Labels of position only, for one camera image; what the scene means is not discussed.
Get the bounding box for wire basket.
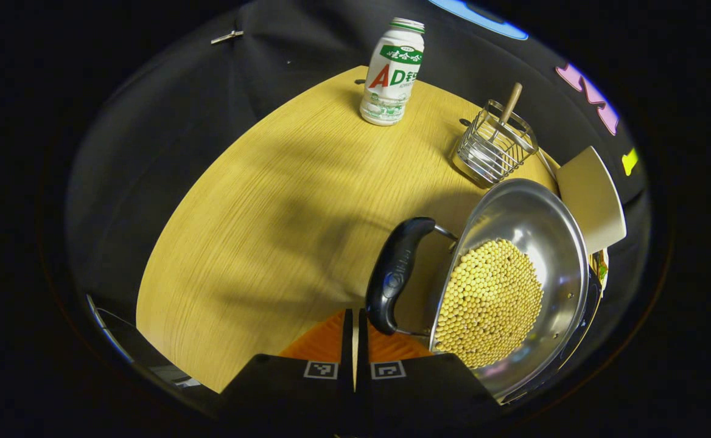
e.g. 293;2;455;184
451;99;539;188

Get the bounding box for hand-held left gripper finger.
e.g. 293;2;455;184
356;308;503;429
217;308;356;429

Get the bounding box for stainless steel pot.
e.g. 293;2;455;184
365;178;590;403

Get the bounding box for large pile of soybeans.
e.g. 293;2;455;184
433;238;545;369

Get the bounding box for white toaster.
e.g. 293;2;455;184
555;146;628;254

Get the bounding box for white and green bottle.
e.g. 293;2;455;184
360;17;426;127

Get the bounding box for wooden-handled utensil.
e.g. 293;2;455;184
491;83;523;144

